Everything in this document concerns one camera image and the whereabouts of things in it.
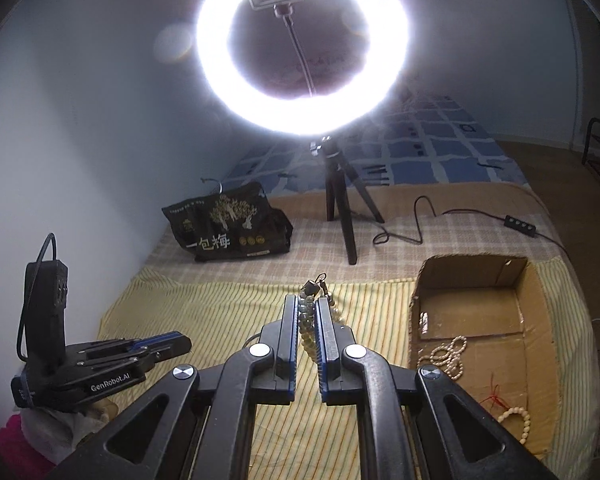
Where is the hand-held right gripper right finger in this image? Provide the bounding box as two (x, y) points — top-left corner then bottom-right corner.
(314, 297), (561, 480)

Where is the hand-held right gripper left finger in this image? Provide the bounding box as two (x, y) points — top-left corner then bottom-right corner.
(45, 294), (301, 480)

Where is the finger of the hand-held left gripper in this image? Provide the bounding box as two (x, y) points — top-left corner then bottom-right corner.
(80, 331), (184, 357)
(87, 340), (193, 370)

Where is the knotted bead bracelet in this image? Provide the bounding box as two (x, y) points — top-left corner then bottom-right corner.
(297, 273), (342, 376)

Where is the long white bead necklace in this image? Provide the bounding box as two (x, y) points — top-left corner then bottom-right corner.
(417, 336), (468, 382)

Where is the cardboard box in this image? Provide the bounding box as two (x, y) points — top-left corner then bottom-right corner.
(409, 255), (563, 456)

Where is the round cream bead bracelet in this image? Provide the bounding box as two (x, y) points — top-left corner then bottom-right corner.
(497, 406), (532, 442)

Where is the person's left hand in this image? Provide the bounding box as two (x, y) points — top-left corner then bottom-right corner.
(20, 397), (118, 461)

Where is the yellow striped cloth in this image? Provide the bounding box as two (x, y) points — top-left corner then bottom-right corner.
(97, 255), (598, 480)

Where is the black snack bag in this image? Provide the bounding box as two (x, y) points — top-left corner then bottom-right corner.
(161, 181), (294, 263)

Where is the beige plaid blanket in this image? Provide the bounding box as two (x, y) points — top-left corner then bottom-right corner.
(142, 182), (568, 286)

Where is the pink cloth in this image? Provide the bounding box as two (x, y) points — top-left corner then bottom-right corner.
(0, 412), (46, 480)

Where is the black tripod stand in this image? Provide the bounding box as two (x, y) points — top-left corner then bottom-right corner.
(309, 135), (386, 266)

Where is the blue checked bedsheet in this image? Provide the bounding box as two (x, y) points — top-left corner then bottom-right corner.
(225, 92), (528, 193)

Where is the black power cable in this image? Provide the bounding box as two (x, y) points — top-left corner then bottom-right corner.
(372, 195), (566, 251)

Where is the black cable remote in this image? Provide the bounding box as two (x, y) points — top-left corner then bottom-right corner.
(503, 215), (540, 236)

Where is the white ring light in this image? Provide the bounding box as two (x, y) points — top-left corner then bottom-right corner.
(196, 0), (412, 136)

